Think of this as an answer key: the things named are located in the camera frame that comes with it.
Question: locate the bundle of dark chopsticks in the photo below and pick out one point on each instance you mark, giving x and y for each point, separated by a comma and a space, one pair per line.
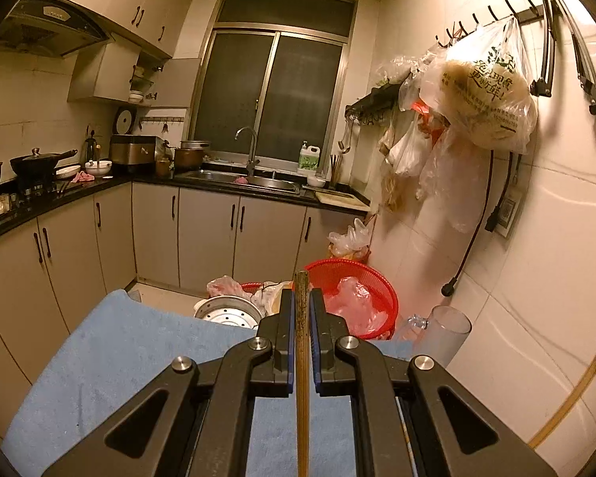
335, 171

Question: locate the stainless steel sink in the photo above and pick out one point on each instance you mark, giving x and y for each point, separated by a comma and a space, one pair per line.
218, 179

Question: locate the small red plastic basket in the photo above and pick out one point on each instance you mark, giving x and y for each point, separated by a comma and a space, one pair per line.
251, 286

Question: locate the black wok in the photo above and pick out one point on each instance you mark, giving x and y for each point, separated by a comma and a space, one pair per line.
35, 164

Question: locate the white bowl with utensil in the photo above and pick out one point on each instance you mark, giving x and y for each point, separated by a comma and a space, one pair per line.
98, 169

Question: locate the bagged flatbread stack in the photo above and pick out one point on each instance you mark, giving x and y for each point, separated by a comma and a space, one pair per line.
268, 298

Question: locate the wall shelf with bowls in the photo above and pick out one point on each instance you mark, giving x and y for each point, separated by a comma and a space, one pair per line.
141, 84

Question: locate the large red plastic basket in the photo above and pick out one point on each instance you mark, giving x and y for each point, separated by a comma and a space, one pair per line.
367, 278

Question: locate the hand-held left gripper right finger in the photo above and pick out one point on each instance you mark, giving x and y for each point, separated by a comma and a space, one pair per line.
316, 343

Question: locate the white plate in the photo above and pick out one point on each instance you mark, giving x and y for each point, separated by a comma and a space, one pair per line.
67, 171

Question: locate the wooden cutting board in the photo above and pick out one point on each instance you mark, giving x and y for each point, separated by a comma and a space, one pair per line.
340, 200

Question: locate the copper cooking pot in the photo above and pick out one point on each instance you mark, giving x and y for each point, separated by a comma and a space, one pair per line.
188, 158

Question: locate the wall socket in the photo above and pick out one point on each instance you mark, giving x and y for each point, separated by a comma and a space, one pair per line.
509, 213

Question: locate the metal steamer pot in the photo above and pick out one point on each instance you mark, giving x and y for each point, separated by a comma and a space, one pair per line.
228, 313

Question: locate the black wall hook rack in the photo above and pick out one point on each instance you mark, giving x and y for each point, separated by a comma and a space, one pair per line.
372, 104

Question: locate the hanging bag with round flatbread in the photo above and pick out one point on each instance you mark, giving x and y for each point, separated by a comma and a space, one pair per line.
477, 99

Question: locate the beige lower kitchen cabinets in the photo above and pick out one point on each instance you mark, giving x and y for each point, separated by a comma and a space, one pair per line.
154, 238

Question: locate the pink plastic bag in basket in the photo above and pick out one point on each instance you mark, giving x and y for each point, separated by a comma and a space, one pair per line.
352, 303

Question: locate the steel bread maker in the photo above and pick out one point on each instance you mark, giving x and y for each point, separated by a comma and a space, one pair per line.
131, 150

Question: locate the range hood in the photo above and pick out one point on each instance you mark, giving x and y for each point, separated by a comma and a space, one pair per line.
44, 25

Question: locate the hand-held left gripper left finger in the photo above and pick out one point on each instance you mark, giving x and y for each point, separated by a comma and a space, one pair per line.
290, 343

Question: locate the small wall hook rail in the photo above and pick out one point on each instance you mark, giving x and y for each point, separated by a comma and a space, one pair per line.
161, 120

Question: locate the crumpled pink plastic bag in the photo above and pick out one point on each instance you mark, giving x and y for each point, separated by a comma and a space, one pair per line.
223, 286

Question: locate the clear glass mug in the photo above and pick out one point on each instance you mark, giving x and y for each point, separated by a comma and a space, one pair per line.
447, 338

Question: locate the pink cloth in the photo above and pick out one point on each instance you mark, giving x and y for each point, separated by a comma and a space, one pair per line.
83, 176

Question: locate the metal coat hook rail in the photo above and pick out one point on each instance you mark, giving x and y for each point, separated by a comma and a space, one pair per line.
521, 12

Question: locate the black kitchen countertop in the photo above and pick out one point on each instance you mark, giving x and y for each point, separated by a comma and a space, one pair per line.
144, 179

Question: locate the crumpled clear plastic bag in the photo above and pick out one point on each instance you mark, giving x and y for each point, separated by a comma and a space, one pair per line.
407, 74

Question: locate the kitchen window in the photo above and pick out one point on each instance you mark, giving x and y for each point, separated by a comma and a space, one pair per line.
243, 89

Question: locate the brown jar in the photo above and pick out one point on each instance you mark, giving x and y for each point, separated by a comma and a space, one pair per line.
164, 165

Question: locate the wooden chopstick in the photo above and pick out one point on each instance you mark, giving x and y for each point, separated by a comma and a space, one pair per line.
303, 407
566, 407

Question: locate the round wall scale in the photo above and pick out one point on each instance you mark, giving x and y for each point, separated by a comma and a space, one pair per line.
125, 120

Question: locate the white detergent bottle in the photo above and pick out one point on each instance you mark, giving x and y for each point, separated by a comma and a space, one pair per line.
309, 159

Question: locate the hanging metal ladle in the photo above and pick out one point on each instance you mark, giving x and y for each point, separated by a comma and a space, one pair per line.
346, 146

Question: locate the chrome faucet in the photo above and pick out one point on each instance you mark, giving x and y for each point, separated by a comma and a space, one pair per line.
252, 154

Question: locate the small white bowl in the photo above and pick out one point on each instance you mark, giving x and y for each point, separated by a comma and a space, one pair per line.
315, 181

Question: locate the blue towel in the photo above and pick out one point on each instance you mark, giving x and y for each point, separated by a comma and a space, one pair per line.
104, 357

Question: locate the hanging white plastic bag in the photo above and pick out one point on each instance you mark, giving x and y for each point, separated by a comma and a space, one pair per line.
407, 149

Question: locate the hanging brown mesh bag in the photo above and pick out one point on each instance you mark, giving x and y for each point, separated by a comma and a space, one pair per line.
391, 179

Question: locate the hanging red plastic bag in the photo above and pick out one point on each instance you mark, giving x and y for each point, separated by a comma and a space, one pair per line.
419, 108

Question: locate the white plastic bag with food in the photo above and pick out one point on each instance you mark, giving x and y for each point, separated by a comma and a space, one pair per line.
347, 243

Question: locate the black kettle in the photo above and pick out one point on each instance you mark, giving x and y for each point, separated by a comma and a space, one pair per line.
90, 149

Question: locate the hanging clear plastic bags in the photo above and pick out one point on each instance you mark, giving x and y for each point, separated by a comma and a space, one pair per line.
452, 179

